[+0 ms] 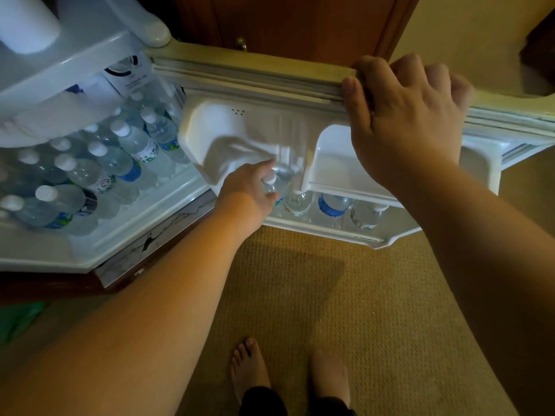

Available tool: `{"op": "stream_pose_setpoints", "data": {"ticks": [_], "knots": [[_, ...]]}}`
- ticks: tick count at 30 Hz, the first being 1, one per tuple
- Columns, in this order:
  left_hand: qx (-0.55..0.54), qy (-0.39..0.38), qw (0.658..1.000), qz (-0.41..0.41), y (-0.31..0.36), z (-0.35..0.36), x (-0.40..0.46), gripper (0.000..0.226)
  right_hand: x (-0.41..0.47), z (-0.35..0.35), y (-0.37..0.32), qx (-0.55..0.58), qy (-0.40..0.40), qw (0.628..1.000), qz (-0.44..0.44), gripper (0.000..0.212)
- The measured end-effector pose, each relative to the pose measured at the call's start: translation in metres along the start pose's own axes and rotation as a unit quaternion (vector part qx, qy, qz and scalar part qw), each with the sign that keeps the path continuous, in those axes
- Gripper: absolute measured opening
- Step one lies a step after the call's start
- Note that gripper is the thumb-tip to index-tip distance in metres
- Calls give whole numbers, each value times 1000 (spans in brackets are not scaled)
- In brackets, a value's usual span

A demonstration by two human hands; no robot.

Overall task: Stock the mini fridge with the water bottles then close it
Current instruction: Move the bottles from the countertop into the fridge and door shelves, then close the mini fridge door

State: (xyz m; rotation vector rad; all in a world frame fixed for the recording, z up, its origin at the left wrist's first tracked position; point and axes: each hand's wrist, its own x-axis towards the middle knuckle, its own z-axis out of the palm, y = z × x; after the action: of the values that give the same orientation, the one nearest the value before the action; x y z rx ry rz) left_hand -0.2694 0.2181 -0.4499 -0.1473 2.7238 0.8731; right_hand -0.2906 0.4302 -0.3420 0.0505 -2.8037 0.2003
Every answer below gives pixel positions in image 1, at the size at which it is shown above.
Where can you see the person's left hand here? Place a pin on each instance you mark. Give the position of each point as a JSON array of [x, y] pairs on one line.
[[243, 199]]

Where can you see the person's right hand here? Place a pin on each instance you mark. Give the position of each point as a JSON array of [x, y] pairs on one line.
[[407, 125]]

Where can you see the white mini fridge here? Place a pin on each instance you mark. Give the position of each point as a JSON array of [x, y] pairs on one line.
[[243, 121]]

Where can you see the group of bottles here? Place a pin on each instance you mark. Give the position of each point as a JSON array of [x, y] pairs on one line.
[[104, 164]]

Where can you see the person's left forearm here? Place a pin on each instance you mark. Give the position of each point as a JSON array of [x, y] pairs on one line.
[[130, 333]]

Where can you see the person's right forearm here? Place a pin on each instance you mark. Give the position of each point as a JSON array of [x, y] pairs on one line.
[[490, 277]]

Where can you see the person's left foot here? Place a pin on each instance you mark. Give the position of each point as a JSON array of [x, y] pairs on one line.
[[249, 368]]

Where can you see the person's foot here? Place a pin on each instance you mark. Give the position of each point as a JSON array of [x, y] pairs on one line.
[[329, 376], [249, 368]]

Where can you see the person's right foot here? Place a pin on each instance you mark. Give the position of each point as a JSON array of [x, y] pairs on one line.
[[329, 376]]

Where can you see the person's black trousers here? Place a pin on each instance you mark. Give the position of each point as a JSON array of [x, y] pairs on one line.
[[264, 405]]

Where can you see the wooden table with yellow top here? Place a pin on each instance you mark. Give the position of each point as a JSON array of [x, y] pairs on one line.
[[303, 25]]

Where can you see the dark wooden furniture piece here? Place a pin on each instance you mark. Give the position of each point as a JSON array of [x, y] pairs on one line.
[[542, 47]]

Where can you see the temperature control dial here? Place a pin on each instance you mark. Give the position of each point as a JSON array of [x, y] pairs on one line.
[[130, 77]]

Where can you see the frosted freezer compartment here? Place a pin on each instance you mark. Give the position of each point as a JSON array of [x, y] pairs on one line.
[[56, 121]]

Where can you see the green plastic bag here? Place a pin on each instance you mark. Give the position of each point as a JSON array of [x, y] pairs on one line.
[[17, 320]]

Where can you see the white paper towel roll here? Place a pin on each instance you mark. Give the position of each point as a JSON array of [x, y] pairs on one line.
[[26, 21]]

